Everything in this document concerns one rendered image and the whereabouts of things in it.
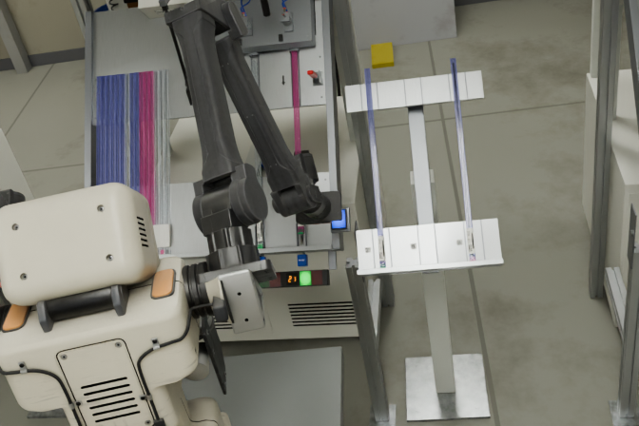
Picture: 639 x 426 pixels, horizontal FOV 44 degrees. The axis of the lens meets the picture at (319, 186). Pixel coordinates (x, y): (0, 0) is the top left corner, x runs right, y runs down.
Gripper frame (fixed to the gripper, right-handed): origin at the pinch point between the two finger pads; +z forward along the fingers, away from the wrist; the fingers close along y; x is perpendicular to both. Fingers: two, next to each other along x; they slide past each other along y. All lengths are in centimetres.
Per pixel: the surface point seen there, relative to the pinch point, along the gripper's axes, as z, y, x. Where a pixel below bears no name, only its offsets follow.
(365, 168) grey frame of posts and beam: 65, -2, -22
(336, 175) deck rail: 18.8, 0.1, -12.1
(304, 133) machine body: 77, 19, -39
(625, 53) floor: 226, -118, -103
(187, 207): 20.5, 40.6, -6.9
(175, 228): 20.6, 44.2, -1.5
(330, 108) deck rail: 18.6, 0.6, -29.7
